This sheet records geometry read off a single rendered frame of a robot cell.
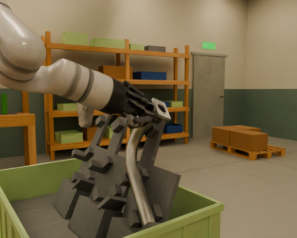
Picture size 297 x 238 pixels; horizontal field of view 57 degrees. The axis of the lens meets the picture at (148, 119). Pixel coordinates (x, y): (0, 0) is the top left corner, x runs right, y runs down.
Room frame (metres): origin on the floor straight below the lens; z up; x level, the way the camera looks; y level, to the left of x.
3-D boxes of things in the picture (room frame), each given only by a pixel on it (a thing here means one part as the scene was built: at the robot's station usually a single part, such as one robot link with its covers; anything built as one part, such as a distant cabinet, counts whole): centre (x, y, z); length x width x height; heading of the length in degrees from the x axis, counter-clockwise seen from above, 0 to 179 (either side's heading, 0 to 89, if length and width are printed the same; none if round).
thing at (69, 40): (5.65, 0.52, 1.12); 3.01 x 0.54 x 2.23; 120
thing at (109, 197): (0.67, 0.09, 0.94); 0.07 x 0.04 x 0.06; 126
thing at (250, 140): (5.40, -1.93, 0.22); 1.20 x 0.81 x 0.44; 25
